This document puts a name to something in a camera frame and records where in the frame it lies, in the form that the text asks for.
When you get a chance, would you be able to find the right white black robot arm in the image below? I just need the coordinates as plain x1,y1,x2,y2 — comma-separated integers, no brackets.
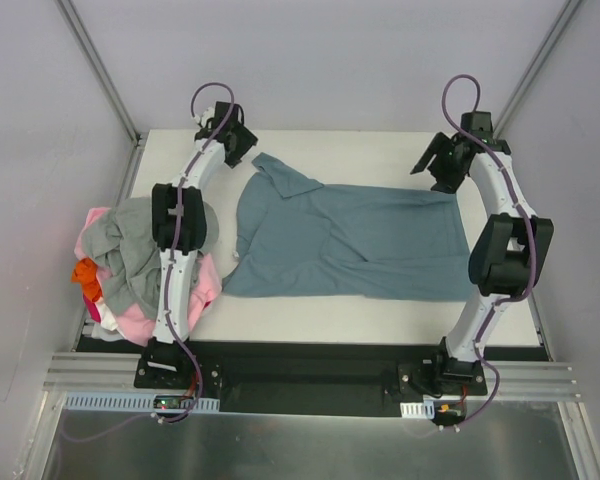
404,110,554,398

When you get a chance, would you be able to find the blue-grey t shirt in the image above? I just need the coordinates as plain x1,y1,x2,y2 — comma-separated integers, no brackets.
223,154,472,302

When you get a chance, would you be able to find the aluminium front rail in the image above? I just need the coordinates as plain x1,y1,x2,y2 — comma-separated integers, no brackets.
43,352,582,402

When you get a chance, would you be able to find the grey t shirt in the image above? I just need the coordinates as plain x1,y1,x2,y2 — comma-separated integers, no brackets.
82,196,222,317

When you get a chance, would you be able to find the purple cable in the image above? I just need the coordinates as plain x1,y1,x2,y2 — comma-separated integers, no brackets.
402,74,539,440
59,81,236,442

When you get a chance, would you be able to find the pink t shirt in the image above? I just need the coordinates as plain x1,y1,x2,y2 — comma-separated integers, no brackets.
74,206,226,347

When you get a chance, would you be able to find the orange t shirt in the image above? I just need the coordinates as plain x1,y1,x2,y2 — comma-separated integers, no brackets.
71,258,102,303

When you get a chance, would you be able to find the white t shirt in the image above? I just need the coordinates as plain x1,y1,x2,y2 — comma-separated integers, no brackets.
83,296,125,342

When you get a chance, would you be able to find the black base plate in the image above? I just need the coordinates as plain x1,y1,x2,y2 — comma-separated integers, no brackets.
70,339,549,417

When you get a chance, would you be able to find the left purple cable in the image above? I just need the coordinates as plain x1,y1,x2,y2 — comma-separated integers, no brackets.
59,81,236,442

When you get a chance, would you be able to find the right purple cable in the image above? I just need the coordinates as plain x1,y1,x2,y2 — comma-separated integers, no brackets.
402,74,539,440

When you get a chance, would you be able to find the slotted cable duct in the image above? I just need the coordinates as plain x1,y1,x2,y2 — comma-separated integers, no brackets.
400,402,435,420
64,392,220,415

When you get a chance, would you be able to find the right aluminium frame post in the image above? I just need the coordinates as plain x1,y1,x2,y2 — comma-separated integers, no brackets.
494,0,586,138

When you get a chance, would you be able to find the right slotted cable duct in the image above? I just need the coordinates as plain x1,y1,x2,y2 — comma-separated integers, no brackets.
400,402,435,420

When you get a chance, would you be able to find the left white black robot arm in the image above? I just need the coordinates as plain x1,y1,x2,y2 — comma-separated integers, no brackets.
134,101,258,389

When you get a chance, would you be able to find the left aluminium frame post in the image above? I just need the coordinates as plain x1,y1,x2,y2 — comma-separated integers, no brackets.
54,0,142,147

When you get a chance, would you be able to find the aluminium frame post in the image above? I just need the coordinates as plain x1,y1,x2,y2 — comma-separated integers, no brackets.
54,0,142,147
494,0,586,138

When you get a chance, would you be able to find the left slotted cable duct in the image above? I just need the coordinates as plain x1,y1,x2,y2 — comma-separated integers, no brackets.
64,392,220,415

